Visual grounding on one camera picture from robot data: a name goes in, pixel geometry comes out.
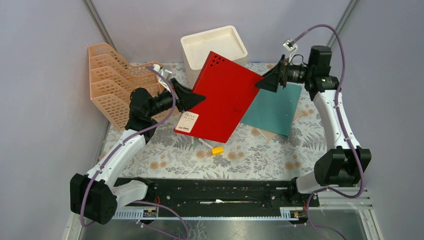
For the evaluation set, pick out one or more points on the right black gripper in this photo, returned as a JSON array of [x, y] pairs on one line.
[[278, 75]]

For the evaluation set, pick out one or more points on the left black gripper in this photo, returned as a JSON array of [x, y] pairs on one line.
[[184, 97]]

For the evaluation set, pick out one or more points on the teal folder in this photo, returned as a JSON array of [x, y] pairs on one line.
[[274, 112]]

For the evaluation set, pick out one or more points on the red ring binder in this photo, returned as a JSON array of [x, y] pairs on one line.
[[229, 90]]

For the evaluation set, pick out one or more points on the white three-drawer cabinet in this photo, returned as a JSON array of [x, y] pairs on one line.
[[224, 41]]

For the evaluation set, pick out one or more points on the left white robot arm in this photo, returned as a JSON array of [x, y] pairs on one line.
[[94, 195]]

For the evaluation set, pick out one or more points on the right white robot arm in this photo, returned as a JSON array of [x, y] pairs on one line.
[[345, 161]]

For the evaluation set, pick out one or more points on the beige notebook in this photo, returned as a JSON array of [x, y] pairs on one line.
[[268, 135]]

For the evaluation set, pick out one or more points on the floral table mat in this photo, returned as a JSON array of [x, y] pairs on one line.
[[247, 154]]

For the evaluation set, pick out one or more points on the peach plastic file organizer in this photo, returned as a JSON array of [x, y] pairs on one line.
[[112, 79]]

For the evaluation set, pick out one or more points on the green capped white marker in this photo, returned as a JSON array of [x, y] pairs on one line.
[[205, 143]]

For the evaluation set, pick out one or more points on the yellow eraser block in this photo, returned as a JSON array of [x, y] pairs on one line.
[[217, 150]]

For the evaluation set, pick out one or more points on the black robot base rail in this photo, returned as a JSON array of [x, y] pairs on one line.
[[212, 198]]

